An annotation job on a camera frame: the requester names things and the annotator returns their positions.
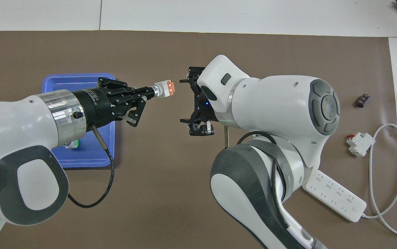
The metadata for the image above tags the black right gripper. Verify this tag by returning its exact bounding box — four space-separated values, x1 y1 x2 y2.
180 67 219 136

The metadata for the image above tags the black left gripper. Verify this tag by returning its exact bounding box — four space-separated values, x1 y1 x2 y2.
71 77 155 132

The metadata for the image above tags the orange-based knob switch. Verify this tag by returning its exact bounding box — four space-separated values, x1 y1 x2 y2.
152 80 176 99

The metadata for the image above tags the brown table mat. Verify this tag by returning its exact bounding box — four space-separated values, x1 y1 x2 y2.
0 30 397 249

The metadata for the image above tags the blue plastic tray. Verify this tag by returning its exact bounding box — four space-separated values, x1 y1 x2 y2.
42 73 116 169

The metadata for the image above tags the small black terminal block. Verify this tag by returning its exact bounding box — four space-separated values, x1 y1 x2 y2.
355 93 372 108

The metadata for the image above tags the white power strip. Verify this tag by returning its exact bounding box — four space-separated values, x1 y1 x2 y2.
302 169 367 222

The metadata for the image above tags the white red circuit breaker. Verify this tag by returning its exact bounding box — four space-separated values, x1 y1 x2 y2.
346 132 376 157

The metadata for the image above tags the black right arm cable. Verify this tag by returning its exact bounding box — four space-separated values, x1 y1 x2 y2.
224 126 289 208

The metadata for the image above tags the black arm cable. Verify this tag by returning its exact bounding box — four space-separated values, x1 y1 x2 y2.
224 126 289 208
67 125 115 209

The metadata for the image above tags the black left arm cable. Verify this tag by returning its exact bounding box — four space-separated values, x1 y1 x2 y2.
67 125 115 209

